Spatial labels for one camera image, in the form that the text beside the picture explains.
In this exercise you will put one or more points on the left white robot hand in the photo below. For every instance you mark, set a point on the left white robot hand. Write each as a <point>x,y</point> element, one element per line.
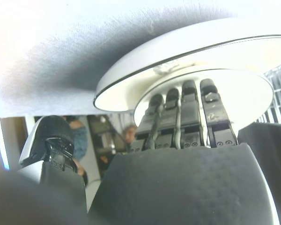
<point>178,187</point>

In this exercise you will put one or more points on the person with grey hair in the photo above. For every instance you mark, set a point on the person with grey hair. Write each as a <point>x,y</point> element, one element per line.
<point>130,136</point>

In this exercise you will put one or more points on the person in blue shirt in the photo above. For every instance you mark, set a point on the person in blue shirt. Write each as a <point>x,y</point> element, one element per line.
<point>80,140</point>

